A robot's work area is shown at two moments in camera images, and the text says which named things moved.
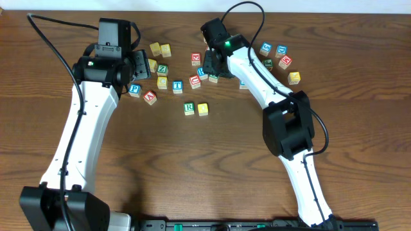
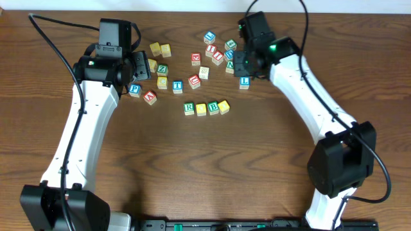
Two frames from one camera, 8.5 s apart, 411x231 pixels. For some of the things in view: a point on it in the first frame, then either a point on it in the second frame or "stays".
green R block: (189, 108) stays
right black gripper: (208, 68) → (240, 68)
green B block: (213, 78) → (213, 108)
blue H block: (201, 73) stays
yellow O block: (203, 109) stays
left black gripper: (141, 65) stays
